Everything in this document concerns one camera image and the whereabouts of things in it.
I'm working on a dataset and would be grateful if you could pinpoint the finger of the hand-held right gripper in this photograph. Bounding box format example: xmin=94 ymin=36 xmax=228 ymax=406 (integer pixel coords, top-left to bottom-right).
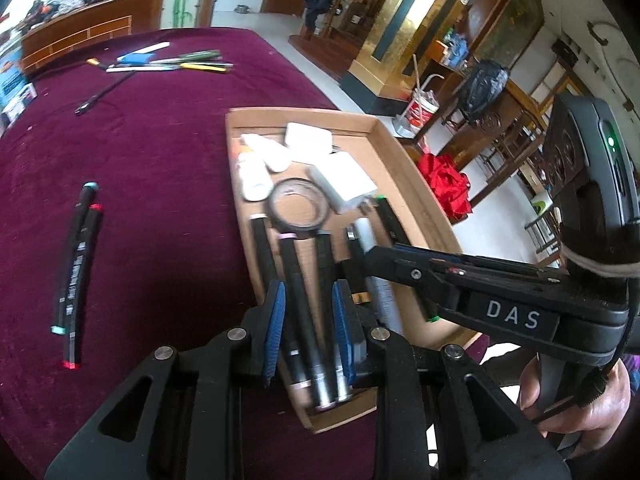
xmin=364 ymin=242 xmax=473 ymax=333
xmin=425 ymin=252 xmax=571 ymax=287

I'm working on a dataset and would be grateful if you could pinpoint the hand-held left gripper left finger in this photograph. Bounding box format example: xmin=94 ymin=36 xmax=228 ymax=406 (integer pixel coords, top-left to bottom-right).
xmin=45 ymin=280 xmax=287 ymax=480

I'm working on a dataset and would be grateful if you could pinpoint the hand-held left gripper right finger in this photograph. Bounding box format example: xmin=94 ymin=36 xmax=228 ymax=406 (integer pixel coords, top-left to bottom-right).
xmin=332 ymin=279 xmax=571 ymax=480

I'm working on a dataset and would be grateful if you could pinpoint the black marker green cap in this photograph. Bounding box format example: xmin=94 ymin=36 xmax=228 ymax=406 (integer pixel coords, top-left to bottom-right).
xmin=375 ymin=194 xmax=439 ymax=324

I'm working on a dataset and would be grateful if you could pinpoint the black tube gold band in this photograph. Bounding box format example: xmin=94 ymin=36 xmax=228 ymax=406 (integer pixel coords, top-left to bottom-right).
xmin=344 ymin=226 xmax=372 ymax=306

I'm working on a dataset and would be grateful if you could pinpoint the cardboard tray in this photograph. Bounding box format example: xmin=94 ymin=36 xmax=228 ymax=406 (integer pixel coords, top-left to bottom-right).
xmin=225 ymin=106 xmax=483 ymax=435

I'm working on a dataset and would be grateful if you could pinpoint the long black rod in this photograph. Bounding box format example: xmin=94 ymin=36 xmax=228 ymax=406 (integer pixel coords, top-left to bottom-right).
xmin=314 ymin=229 xmax=352 ymax=404

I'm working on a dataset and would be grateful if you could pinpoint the black marker grey cap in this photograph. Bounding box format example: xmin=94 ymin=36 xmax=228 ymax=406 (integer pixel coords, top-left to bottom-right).
xmin=249 ymin=214 xmax=313 ymax=393

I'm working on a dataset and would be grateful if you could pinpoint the white power adapter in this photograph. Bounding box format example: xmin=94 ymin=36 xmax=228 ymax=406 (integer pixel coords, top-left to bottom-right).
xmin=306 ymin=151 xmax=379 ymax=216

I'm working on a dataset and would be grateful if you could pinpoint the white dropper bottle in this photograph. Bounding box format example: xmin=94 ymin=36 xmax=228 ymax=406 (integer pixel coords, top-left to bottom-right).
xmin=237 ymin=152 xmax=275 ymax=202

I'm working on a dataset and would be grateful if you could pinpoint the white rounded box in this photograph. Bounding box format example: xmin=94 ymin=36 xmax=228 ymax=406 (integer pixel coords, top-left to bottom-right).
xmin=284 ymin=121 xmax=335 ymax=164

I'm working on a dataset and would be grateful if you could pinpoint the white bottle orange cap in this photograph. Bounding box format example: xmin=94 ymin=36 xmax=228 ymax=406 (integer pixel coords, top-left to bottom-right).
xmin=232 ymin=132 xmax=291 ymax=175

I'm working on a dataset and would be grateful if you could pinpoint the person's right hand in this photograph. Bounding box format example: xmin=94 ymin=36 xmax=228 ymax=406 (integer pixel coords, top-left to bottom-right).
xmin=520 ymin=347 xmax=633 ymax=441

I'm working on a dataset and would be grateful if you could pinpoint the red cloth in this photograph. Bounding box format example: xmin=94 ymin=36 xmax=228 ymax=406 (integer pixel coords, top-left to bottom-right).
xmin=417 ymin=152 xmax=473 ymax=223

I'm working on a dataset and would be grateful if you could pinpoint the wooden chair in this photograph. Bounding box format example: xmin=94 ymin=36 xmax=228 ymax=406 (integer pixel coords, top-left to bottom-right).
xmin=407 ymin=80 xmax=548 ymax=226

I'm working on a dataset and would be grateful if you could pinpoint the white red bucket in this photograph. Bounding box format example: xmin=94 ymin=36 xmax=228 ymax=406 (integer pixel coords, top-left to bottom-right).
xmin=405 ymin=87 xmax=441 ymax=136

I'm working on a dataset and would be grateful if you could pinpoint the black plastic bag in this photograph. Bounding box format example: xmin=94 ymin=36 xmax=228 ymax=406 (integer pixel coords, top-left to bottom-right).
xmin=457 ymin=59 xmax=511 ymax=118

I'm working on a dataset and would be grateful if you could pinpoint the black marker red cap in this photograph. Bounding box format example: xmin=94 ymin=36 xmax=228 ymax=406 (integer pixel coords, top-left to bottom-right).
xmin=61 ymin=203 xmax=104 ymax=372

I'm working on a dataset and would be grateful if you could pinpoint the maroon tablecloth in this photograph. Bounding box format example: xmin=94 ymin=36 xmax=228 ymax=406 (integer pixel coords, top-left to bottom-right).
xmin=0 ymin=27 xmax=491 ymax=480

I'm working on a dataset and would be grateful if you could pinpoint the black marker teal cap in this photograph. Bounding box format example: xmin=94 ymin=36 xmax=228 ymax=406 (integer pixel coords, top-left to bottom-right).
xmin=50 ymin=181 xmax=99 ymax=336

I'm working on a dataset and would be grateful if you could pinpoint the golden pillar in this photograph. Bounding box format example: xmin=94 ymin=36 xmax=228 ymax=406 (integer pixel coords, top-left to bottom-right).
xmin=340 ymin=0 xmax=481 ymax=116

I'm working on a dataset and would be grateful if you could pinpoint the wooden staircase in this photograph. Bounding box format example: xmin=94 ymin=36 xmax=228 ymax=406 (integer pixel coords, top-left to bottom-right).
xmin=289 ymin=0 xmax=401 ymax=78

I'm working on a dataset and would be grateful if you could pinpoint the framed landscape painting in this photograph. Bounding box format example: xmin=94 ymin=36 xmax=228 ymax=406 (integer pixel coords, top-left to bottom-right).
xmin=470 ymin=0 xmax=547 ymax=70

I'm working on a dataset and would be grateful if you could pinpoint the dark hanging jacket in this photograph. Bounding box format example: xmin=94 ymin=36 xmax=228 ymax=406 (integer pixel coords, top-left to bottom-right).
xmin=301 ymin=0 xmax=335 ymax=31

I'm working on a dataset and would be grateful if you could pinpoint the green pen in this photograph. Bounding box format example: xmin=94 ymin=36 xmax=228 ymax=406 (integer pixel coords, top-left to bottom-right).
xmin=162 ymin=49 xmax=221 ymax=61

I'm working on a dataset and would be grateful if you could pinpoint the long black pen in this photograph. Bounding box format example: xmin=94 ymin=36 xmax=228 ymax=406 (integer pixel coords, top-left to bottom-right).
xmin=75 ymin=70 xmax=139 ymax=116

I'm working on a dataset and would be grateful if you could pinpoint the white pen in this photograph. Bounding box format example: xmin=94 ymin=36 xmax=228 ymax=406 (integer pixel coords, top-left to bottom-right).
xmin=106 ymin=63 xmax=181 ymax=74

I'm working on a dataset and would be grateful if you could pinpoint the small white blue box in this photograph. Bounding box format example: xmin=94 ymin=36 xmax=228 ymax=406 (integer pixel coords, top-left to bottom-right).
xmin=0 ymin=85 xmax=38 ymax=127

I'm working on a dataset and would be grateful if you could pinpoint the wooden sideboard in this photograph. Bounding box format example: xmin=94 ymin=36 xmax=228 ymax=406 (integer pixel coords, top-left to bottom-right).
xmin=20 ymin=0 xmax=161 ymax=73

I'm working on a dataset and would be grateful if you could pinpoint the blue printed box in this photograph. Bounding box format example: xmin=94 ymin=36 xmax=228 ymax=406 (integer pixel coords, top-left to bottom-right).
xmin=0 ymin=40 xmax=28 ymax=111

